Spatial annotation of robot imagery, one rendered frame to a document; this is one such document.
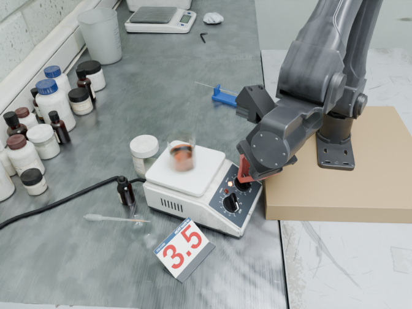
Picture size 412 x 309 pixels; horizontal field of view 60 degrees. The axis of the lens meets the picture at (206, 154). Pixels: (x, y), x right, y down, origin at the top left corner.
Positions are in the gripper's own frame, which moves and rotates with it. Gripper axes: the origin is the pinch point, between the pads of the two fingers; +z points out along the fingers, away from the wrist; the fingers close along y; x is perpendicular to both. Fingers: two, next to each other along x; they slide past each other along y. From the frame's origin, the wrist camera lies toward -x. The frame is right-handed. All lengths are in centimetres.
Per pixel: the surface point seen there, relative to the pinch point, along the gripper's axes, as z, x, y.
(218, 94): 14.3, -30.3, -20.6
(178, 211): 7.7, 0.0, 11.5
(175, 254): 6.4, 7.2, 16.6
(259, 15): 41, -99, -107
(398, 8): 5, -64, -160
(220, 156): 0.5, -5.7, 1.9
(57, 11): 33, -87, 4
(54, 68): 25, -54, 16
